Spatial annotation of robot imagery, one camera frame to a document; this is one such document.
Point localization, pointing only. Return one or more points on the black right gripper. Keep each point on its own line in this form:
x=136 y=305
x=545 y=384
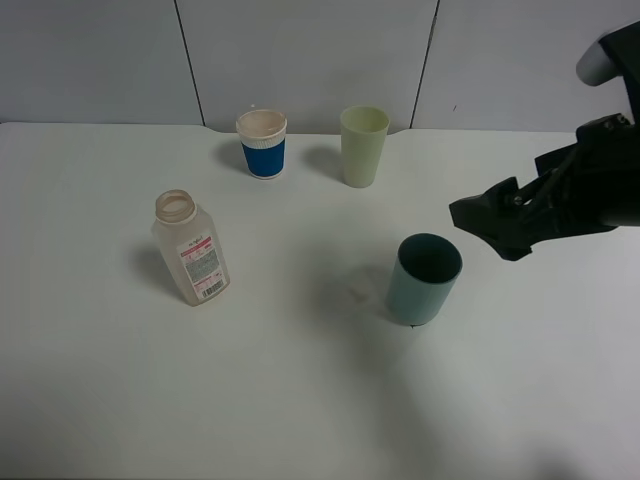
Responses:
x=588 y=187

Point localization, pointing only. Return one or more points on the teal plastic cup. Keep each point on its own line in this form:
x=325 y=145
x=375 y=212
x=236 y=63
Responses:
x=425 y=270

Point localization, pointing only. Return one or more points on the clear plastic drink bottle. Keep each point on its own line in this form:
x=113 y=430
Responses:
x=188 y=242

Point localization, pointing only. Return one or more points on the blue sleeved paper cup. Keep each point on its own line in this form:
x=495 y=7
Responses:
x=262 y=135

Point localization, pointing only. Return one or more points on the pale green plastic cup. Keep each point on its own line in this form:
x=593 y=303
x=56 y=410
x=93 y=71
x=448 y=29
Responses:
x=363 y=133

